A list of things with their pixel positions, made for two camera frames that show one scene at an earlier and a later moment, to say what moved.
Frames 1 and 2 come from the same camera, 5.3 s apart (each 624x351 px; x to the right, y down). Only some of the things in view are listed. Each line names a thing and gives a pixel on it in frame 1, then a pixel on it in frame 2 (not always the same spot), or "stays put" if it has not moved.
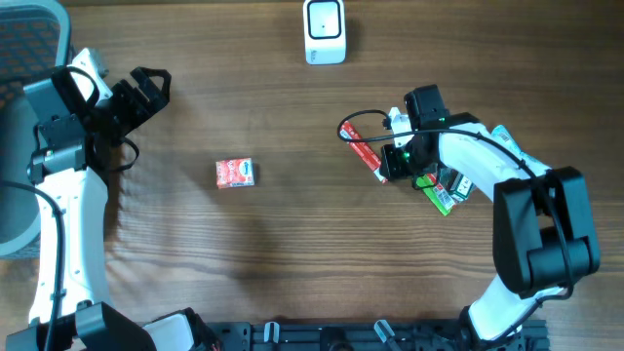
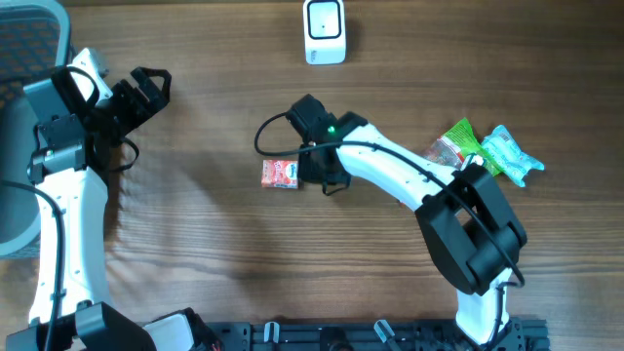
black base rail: x=369 y=335 stays put
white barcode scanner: x=325 y=31 stays put
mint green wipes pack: x=501 y=136 stays put
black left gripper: x=125 y=100 stays put
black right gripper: x=393 y=163 -> x=318 y=172
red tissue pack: x=237 y=173 -> x=280 y=174
